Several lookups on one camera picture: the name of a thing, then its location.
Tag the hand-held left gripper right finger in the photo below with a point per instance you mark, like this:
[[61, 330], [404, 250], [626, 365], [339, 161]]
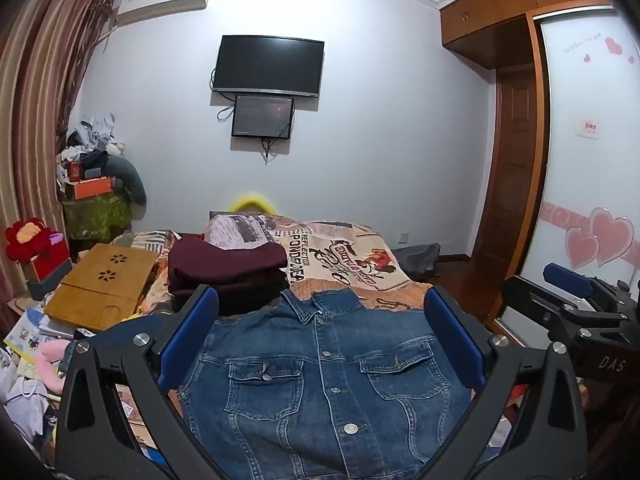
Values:
[[454, 345]]

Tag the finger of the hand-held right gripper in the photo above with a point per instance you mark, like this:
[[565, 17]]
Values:
[[530, 300], [567, 276]]

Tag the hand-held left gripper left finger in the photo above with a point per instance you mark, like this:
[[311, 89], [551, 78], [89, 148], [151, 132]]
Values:
[[191, 337]]

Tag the blue denim jacket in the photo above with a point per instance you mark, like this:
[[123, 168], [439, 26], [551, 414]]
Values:
[[320, 385]]

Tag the folded maroon clothes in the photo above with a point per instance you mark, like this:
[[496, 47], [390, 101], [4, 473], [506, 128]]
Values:
[[220, 265]]

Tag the pile of grey white clothes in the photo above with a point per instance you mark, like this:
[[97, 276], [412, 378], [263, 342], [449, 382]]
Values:
[[97, 132]]

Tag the white heart-print sliding door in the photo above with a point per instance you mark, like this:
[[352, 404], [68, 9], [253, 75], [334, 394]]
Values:
[[575, 185]]

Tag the dark bag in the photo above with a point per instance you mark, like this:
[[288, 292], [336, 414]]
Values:
[[417, 260]]

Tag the wooden lap desk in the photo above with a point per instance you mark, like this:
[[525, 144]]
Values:
[[100, 285]]

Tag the printed pillow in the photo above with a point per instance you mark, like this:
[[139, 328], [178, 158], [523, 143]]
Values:
[[240, 230]]

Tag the brown wooden door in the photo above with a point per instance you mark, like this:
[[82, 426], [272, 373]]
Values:
[[515, 170]]

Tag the printed bed sheet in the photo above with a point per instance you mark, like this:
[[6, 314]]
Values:
[[345, 260]]

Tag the yellow rounded object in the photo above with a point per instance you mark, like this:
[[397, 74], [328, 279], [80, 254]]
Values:
[[251, 202]]

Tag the rectangular door sticker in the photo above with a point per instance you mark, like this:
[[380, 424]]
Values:
[[589, 128]]

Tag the grey box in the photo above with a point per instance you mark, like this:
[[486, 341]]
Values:
[[47, 285]]

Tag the green floral cloth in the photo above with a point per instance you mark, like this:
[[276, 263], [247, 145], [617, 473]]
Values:
[[97, 215]]

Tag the red gift box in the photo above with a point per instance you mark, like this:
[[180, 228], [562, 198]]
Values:
[[52, 257]]

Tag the stack of magazines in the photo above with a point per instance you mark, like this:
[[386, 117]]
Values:
[[30, 332]]

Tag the dark grey coat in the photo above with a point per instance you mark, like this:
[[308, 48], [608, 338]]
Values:
[[130, 177]]

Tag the white plastic bag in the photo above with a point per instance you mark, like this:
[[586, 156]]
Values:
[[25, 405]]

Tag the orange box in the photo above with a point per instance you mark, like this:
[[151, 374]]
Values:
[[92, 187]]

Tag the red flower bouquet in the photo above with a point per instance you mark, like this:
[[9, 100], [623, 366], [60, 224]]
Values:
[[25, 235]]

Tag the small red box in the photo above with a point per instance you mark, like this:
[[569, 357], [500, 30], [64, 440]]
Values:
[[75, 171]]

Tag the wooden overhead cabinet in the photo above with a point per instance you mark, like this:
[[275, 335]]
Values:
[[480, 10]]

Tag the striped brown curtain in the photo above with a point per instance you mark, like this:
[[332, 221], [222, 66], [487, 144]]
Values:
[[40, 85]]

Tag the small black wall monitor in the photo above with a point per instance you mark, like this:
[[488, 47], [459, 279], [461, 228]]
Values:
[[262, 116]]

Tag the black wall television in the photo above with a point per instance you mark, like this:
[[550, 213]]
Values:
[[267, 62]]

